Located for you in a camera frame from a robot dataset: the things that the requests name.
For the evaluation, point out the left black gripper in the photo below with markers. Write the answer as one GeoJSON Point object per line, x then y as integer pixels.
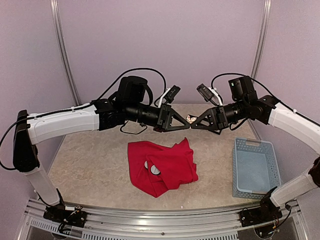
{"type": "Point", "coordinates": [165, 121]}

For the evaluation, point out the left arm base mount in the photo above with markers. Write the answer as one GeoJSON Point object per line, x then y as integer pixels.
{"type": "Point", "coordinates": [72, 216]}

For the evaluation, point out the right aluminium corner post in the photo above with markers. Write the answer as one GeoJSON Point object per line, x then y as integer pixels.
{"type": "Point", "coordinates": [261, 38]}

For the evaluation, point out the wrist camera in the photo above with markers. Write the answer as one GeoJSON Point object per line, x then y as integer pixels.
{"type": "Point", "coordinates": [132, 89]}
{"type": "Point", "coordinates": [242, 89]}

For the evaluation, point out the aluminium corner post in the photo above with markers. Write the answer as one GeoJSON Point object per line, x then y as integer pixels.
{"type": "Point", "coordinates": [261, 38]}
{"type": "Point", "coordinates": [54, 5]}

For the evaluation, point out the left aluminium corner post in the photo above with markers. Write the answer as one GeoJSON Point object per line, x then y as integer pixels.
{"type": "Point", "coordinates": [54, 5]}

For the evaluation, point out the aluminium front rail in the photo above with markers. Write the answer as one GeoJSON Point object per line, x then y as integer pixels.
{"type": "Point", "coordinates": [104, 223]}

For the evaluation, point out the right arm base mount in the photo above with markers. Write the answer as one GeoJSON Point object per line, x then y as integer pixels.
{"type": "Point", "coordinates": [255, 216]}

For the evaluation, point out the blue plastic basket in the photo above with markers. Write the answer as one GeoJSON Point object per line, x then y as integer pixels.
{"type": "Point", "coordinates": [255, 168]}

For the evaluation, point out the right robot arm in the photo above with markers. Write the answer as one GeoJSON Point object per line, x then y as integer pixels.
{"type": "Point", "coordinates": [271, 112]}

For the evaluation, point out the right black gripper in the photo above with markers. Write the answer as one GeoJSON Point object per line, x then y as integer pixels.
{"type": "Point", "coordinates": [217, 118]}

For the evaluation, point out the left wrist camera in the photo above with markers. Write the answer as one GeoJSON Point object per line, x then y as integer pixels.
{"type": "Point", "coordinates": [132, 89]}

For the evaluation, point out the red t-shirt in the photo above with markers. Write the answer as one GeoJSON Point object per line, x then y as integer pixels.
{"type": "Point", "coordinates": [156, 169]}

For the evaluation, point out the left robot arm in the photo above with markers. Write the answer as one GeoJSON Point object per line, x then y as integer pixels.
{"type": "Point", "coordinates": [104, 114]}

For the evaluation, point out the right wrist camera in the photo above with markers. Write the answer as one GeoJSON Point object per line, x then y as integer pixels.
{"type": "Point", "coordinates": [242, 89]}

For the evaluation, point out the silver white brooch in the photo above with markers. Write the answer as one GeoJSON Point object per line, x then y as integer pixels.
{"type": "Point", "coordinates": [191, 119]}

